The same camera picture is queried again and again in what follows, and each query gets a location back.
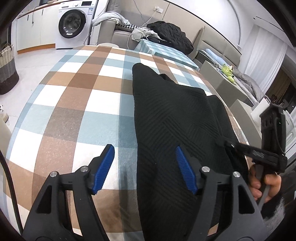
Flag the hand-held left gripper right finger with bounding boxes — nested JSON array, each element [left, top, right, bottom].
[[175, 146, 266, 241]]

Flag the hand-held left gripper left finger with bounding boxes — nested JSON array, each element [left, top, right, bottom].
[[22, 144, 115, 241]]

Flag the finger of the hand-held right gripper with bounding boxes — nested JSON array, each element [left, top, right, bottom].
[[216, 139, 242, 152]]

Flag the black knit sweater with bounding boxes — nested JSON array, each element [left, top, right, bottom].
[[132, 62, 250, 241]]

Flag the person's right hand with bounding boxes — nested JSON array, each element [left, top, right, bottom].
[[248, 162, 282, 204]]

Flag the grey stepped side cabinet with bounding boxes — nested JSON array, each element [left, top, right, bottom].
[[200, 60, 259, 116]]

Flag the grey duvet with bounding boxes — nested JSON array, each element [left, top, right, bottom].
[[232, 67, 264, 102]]

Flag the brown blue plaid tablecloth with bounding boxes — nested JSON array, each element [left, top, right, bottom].
[[5, 44, 249, 241]]

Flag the green plush toy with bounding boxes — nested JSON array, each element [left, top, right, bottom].
[[221, 64, 235, 82]]

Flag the white curtain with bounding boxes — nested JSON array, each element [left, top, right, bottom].
[[245, 23, 287, 93]]

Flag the light blue pillow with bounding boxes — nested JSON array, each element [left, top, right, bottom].
[[206, 49, 223, 63]]

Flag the beige bed headboard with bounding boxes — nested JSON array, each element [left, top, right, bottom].
[[201, 38, 242, 69]]

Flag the teal checked small table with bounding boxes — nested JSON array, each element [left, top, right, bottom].
[[135, 39, 200, 71]]

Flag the black padded jacket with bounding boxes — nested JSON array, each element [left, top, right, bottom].
[[147, 21, 194, 55]]

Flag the grey sofa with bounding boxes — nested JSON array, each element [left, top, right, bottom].
[[92, 17, 148, 50]]

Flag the woven laundry basket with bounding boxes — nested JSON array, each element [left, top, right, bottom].
[[0, 44, 19, 94]]

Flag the white washing machine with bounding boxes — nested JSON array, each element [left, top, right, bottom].
[[55, 0, 99, 49]]

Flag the grey hooded garment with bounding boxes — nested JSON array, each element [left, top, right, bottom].
[[92, 11, 130, 26]]

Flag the white lower kitchen cabinets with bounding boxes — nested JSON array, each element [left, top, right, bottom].
[[17, 5, 60, 52]]

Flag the black cable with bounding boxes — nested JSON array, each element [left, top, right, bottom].
[[0, 151, 23, 232]]

